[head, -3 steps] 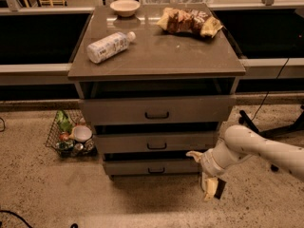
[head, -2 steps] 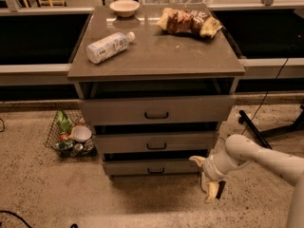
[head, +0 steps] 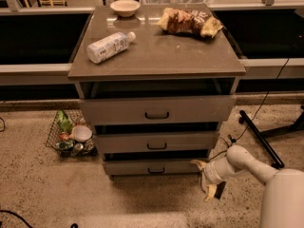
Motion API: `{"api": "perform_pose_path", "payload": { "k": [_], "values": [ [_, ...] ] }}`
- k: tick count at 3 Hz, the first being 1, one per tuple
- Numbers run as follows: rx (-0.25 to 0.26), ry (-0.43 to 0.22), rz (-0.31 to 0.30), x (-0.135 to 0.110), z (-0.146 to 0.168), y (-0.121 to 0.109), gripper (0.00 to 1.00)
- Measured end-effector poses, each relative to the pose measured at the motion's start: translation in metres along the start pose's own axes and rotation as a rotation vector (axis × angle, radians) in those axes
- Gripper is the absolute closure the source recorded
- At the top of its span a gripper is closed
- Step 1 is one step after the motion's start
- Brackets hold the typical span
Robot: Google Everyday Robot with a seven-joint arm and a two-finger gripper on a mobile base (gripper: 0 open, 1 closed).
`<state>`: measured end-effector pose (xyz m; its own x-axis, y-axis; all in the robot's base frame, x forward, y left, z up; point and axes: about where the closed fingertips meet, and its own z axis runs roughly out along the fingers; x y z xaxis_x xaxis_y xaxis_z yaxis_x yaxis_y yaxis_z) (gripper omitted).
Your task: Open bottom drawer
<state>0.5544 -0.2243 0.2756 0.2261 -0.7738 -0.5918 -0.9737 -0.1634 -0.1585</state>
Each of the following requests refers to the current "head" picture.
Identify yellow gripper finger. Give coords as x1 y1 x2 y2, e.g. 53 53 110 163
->
205 184 217 201
191 160 207 171

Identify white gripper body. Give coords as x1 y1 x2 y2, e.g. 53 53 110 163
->
204 157 236 184

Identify grey drawer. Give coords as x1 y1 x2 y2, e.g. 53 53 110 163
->
93 131 219 154
102 159 199 176
79 96 236 125

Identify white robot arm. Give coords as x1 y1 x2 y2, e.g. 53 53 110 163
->
191 144 304 228

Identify grey drawer cabinet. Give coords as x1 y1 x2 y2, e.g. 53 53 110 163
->
67 3 247 181

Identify black floor plate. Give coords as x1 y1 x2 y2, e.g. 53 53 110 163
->
215 181 226 200

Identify black wheeled stand base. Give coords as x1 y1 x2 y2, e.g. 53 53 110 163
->
239 106 304 169

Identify white bowl in basket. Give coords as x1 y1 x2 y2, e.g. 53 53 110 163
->
72 125 92 143

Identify green snack bag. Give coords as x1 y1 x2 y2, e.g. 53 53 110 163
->
56 110 72 133

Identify crumpled chip bag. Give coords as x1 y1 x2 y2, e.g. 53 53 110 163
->
157 8 222 38

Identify white plastic bottle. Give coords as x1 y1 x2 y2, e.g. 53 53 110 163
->
86 31 136 64

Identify beige bowl on cabinet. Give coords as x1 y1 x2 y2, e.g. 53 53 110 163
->
110 0 141 17

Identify black cable on floor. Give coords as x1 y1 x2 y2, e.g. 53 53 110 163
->
208 58 291 162

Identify wire basket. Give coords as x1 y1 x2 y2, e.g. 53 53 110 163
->
46 109 97 158

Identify black cable bottom left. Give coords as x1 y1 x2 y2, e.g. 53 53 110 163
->
0 203 79 228

